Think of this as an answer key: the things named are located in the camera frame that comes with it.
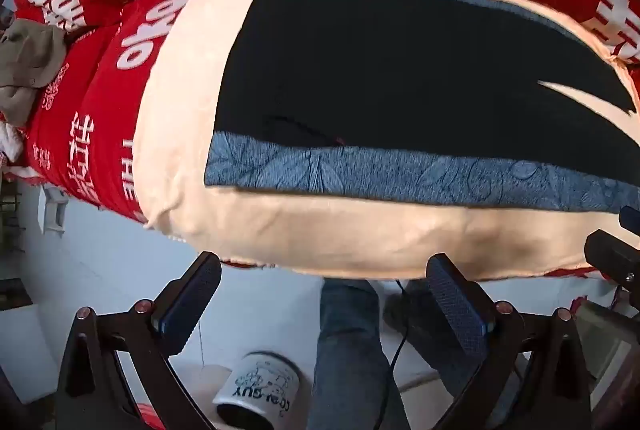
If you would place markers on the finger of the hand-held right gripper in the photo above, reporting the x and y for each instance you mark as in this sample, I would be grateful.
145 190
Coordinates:
612 260
631 217

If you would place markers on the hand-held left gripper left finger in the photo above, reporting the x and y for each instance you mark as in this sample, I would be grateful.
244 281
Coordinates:
192 297

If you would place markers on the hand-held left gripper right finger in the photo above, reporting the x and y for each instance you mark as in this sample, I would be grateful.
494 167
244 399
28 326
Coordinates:
457 310

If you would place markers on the black pants with blue bands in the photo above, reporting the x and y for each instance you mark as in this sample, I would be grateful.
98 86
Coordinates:
375 74

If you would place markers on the brown framed box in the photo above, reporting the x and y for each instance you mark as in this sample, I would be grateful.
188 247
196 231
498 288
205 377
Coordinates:
602 340

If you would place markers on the white printed mug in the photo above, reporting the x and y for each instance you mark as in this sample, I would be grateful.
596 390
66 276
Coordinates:
260 385

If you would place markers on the person's leg in jeans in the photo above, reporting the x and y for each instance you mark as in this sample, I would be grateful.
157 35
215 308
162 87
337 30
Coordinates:
350 360

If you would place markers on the peach bed sheet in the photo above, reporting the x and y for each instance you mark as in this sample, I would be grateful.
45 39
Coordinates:
175 134

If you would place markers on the white and pink cloth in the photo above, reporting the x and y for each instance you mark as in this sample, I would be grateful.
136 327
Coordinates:
10 142

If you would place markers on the khaki cloth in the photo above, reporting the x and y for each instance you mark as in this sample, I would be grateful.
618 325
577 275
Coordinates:
30 59

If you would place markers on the white wall socket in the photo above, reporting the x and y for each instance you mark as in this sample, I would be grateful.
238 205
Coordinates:
54 210

